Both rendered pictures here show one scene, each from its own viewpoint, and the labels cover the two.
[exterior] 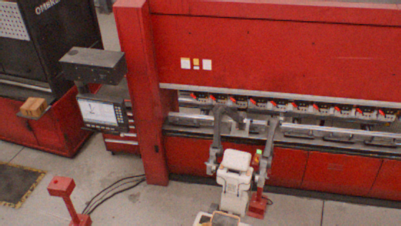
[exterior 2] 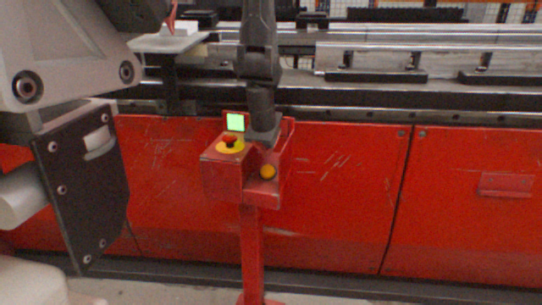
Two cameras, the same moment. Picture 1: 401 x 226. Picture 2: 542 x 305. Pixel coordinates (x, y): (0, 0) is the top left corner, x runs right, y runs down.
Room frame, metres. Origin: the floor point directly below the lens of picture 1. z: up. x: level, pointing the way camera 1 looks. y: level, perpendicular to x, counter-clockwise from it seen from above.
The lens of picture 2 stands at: (1.72, -0.58, 1.17)
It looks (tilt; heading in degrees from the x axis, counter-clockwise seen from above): 28 degrees down; 354
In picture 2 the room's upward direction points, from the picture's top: straight up
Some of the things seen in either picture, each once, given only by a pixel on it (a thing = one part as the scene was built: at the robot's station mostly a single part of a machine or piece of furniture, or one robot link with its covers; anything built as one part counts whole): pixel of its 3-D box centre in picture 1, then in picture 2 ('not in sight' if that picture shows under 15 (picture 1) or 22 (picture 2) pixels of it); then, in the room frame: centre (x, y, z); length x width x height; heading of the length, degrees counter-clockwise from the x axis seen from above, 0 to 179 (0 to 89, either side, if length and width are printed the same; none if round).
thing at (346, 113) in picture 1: (343, 108); not in sight; (2.70, -1.39, 1.26); 0.15 x 0.09 x 0.17; 78
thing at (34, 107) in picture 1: (31, 106); not in sight; (3.20, 1.87, 1.04); 0.30 x 0.26 x 0.12; 69
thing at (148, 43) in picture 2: (240, 127); (166, 41); (2.76, -0.40, 1.00); 0.26 x 0.18 x 0.01; 168
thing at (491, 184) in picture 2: (335, 166); (506, 185); (2.53, -1.40, 0.59); 0.15 x 0.02 x 0.07; 78
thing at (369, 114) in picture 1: (364, 109); not in sight; (2.65, -1.58, 1.26); 0.15 x 0.09 x 0.17; 78
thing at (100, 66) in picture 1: (102, 96); not in sight; (2.69, 0.90, 1.53); 0.51 x 0.25 x 0.85; 74
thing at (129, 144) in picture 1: (125, 119); not in sight; (3.56, 0.96, 0.50); 0.50 x 0.50 x 1.00; 78
